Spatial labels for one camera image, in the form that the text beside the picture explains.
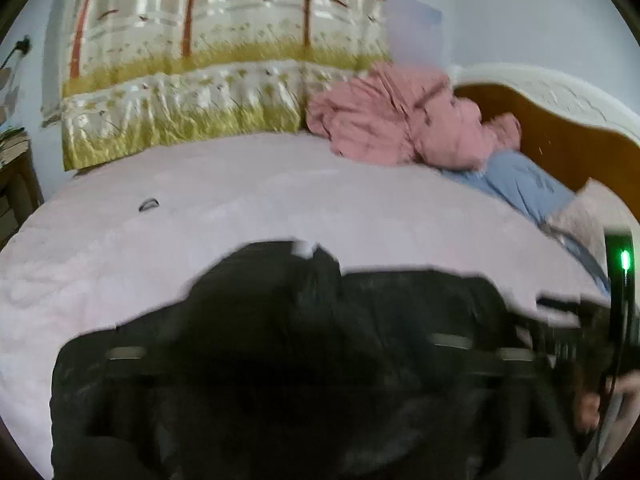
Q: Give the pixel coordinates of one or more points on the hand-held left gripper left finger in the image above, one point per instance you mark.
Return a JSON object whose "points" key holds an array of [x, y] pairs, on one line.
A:
{"points": [[130, 366]]}

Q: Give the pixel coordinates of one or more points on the black padded jacket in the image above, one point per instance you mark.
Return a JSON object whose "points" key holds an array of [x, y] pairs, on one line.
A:
{"points": [[300, 360]]}

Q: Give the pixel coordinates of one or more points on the person's right hand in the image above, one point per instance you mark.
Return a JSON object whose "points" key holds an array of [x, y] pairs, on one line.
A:
{"points": [[590, 407]]}

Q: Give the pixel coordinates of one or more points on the wooden side table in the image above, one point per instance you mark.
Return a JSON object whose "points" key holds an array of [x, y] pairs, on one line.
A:
{"points": [[17, 185]]}

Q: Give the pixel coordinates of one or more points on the tree print curtain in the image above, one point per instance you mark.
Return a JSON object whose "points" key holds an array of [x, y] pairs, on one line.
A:
{"points": [[210, 60]]}

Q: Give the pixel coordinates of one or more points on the white and wooden headboard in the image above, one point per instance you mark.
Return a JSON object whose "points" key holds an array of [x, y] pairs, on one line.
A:
{"points": [[560, 125]]}

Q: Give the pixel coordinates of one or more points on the pink pillow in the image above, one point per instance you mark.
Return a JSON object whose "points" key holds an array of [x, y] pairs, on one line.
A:
{"points": [[590, 215]]}

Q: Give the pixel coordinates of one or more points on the bed with pink sheet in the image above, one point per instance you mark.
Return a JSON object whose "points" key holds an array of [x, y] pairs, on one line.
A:
{"points": [[200, 220]]}

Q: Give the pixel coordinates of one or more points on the pink quilt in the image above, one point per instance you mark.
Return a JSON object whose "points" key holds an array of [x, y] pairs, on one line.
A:
{"points": [[415, 120]]}

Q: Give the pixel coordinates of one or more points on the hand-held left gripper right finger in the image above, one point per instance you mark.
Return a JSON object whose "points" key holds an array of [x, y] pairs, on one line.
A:
{"points": [[500, 366]]}

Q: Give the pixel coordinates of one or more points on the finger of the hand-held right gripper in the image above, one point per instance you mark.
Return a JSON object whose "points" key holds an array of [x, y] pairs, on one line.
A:
{"points": [[560, 312]]}

